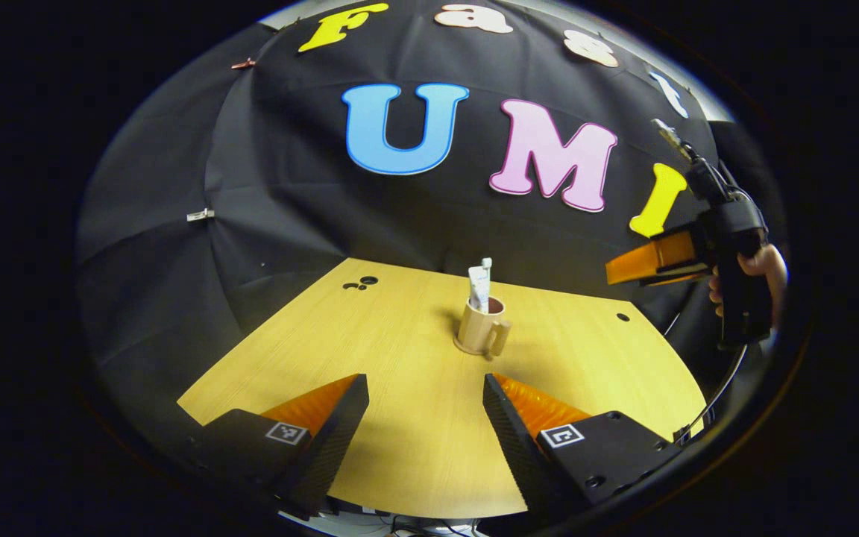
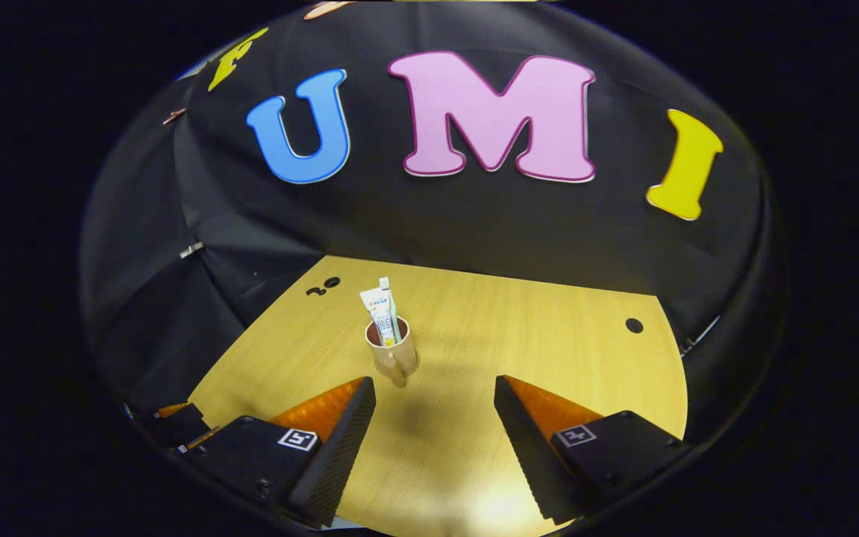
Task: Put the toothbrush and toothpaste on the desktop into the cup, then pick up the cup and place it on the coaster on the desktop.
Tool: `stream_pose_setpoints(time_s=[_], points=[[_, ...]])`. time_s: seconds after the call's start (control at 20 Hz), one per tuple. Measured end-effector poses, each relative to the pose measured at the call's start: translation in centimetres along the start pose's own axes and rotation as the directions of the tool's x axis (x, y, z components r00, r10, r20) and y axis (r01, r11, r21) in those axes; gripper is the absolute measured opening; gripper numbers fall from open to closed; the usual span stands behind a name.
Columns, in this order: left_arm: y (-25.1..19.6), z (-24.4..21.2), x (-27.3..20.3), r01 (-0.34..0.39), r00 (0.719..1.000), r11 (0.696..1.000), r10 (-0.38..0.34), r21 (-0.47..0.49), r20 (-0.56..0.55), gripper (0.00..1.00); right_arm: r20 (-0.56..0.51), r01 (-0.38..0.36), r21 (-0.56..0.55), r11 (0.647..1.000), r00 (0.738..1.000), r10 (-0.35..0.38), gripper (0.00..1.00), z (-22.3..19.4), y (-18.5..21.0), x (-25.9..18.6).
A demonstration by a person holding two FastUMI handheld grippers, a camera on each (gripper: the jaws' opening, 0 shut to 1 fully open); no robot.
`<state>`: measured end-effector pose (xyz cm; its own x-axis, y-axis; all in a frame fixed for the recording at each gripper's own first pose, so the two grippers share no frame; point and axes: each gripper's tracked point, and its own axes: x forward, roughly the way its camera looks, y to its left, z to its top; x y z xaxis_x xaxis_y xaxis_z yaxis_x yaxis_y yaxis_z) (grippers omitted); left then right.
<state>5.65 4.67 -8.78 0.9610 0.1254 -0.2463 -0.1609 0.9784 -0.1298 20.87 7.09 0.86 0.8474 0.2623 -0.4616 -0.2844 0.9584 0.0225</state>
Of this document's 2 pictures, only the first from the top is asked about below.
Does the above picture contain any wooden desktop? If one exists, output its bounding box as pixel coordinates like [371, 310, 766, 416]
[177, 258, 708, 519]

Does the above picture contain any dark cable bundle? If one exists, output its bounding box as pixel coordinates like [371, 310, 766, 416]
[325, 496, 491, 537]

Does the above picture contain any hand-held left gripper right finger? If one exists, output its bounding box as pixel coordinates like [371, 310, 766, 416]
[482, 374, 685, 523]

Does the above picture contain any white toothpaste tube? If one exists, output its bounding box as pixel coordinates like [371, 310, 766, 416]
[468, 266, 491, 313]

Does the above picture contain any beige cup with handle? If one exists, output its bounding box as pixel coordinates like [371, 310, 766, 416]
[455, 295, 512, 357]

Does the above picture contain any thin white cable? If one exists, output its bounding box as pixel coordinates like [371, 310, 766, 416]
[670, 342, 748, 442]

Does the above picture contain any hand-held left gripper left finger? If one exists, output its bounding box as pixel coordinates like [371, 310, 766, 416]
[191, 374, 371, 519]

